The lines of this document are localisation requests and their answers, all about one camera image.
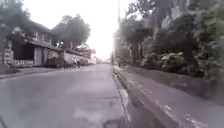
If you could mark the utility pole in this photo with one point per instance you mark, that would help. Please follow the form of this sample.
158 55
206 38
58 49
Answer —
118 30

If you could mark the person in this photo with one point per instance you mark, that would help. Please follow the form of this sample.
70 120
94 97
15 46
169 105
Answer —
75 61

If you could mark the raised concrete kerb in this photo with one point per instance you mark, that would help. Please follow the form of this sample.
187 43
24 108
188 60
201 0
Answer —
140 100

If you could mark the large dark tree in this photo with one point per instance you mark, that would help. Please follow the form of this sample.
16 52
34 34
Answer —
71 31

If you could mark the grey asphalt road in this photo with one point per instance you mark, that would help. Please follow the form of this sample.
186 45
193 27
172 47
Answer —
66 96

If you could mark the row of trees and bushes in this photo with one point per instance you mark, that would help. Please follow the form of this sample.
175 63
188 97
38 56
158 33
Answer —
176 40

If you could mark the building with dark roof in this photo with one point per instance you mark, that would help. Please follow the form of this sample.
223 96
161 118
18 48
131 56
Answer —
33 50

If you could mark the grey concrete pavement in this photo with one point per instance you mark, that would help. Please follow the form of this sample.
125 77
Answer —
186 103

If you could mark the grey pavement strip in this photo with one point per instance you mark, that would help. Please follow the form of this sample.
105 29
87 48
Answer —
20 71

